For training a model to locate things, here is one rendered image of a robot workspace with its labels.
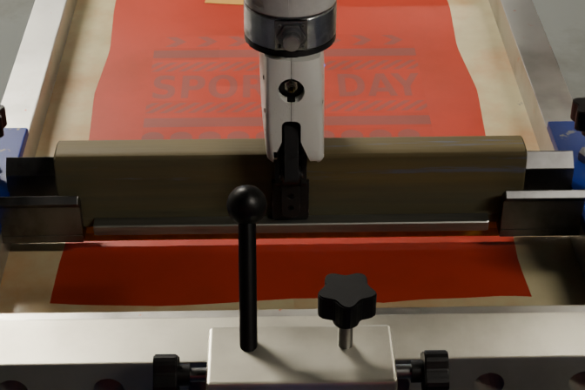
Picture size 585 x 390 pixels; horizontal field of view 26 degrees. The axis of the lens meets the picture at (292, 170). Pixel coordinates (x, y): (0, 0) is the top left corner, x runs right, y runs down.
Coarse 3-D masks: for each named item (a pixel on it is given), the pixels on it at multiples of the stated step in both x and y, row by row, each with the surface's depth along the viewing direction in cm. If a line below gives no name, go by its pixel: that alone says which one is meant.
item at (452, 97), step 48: (384, 0) 156; (432, 0) 156; (432, 48) 146; (432, 96) 137; (336, 240) 115; (384, 240) 115; (432, 240) 115; (480, 240) 115; (384, 288) 110; (432, 288) 110; (480, 288) 110
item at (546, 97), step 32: (64, 0) 149; (512, 0) 149; (32, 32) 142; (64, 32) 147; (512, 32) 142; (544, 32) 142; (32, 64) 136; (512, 64) 142; (544, 64) 136; (32, 96) 130; (544, 96) 130; (32, 128) 126; (544, 128) 126; (0, 256) 110; (576, 256) 113
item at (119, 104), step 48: (144, 0) 156; (192, 0) 156; (144, 48) 146; (96, 96) 137; (144, 96) 137; (144, 240) 115; (192, 240) 115; (288, 240) 115; (96, 288) 110; (144, 288) 110; (192, 288) 110; (288, 288) 110
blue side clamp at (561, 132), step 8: (552, 128) 123; (560, 128) 123; (568, 128) 123; (552, 136) 122; (560, 136) 122; (568, 136) 122; (576, 136) 122; (560, 144) 120; (568, 144) 120; (576, 144) 120; (584, 144) 120; (576, 152) 119; (576, 160) 118; (576, 168) 117; (584, 168) 117; (576, 176) 116; (584, 176) 116; (576, 184) 115; (584, 184) 115; (584, 208) 112; (584, 216) 111; (584, 224) 110; (584, 232) 110
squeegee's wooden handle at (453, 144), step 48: (96, 144) 109; (144, 144) 109; (192, 144) 109; (240, 144) 109; (336, 144) 109; (384, 144) 109; (432, 144) 109; (480, 144) 109; (96, 192) 110; (144, 192) 110; (192, 192) 110; (336, 192) 110; (384, 192) 111; (432, 192) 111; (480, 192) 111
